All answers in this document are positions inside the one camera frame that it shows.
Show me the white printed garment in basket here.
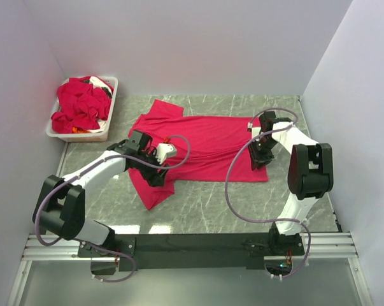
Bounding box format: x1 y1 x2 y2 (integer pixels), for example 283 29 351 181
80 76 113 98

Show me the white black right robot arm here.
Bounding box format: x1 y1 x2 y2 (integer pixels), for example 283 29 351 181
248 110 334 254

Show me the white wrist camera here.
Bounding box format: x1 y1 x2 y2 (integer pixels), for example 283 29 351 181
155 143 177 165
247 122 261 138

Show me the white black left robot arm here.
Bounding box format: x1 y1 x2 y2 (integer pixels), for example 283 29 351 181
32 131 177 256

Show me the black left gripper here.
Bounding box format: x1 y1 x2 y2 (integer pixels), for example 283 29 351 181
136 147 171 187

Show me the aluminium rail frame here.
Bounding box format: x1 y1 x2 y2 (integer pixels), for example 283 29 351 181
8 218 373 305

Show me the red clothes pile in basket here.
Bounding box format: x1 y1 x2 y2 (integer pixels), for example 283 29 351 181
51 76 113 134

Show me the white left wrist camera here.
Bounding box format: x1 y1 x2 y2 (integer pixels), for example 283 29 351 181
155 143 177 165

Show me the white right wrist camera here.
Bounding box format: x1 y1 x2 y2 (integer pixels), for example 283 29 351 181
247 122 261 138

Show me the red t shirt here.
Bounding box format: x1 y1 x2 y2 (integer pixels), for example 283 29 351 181
129 99 251 210

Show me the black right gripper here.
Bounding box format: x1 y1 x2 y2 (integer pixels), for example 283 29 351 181
247 137 278 170

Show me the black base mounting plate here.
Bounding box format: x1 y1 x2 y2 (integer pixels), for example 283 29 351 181
78 233 305 272

